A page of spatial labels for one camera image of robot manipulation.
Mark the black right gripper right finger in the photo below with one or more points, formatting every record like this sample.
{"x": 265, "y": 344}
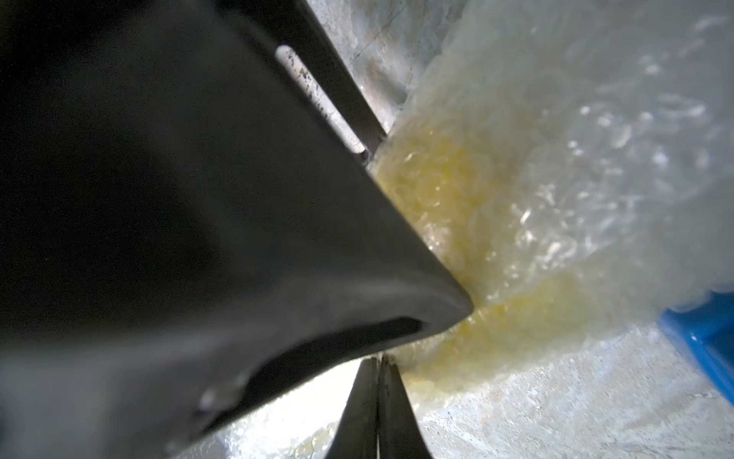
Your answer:
{"x": 399, "y": 435}

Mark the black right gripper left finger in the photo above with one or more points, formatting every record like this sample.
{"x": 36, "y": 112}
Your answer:
{"x": 357, "y": 433}

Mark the blue tape dispenser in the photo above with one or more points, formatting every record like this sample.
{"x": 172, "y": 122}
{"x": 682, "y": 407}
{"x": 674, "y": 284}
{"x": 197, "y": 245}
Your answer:
{"x": 704, "y": 336}

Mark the yellow plastic wine glass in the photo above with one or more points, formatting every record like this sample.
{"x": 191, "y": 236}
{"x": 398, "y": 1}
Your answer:
{"x": 522, "y": 317}

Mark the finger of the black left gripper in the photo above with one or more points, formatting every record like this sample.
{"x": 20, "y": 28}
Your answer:
{"x": 294, "y": 24}
{"x": 186, "y": 230}

